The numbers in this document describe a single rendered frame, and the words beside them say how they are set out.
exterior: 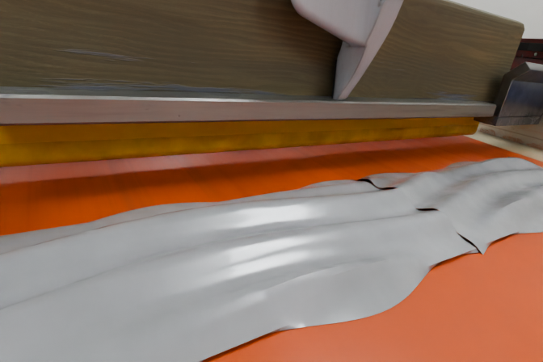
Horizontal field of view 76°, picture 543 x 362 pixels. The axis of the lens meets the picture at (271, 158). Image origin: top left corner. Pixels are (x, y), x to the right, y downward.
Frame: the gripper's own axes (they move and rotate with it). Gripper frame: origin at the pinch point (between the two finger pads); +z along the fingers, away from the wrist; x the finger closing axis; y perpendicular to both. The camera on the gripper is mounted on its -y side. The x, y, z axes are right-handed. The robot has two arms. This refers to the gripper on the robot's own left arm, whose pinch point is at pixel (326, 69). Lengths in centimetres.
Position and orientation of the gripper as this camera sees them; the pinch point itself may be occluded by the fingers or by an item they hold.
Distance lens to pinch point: 21.6
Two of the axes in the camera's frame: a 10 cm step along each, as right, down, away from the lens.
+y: -8.4, 0.8, -5.3
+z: -1.3, 9.3, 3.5
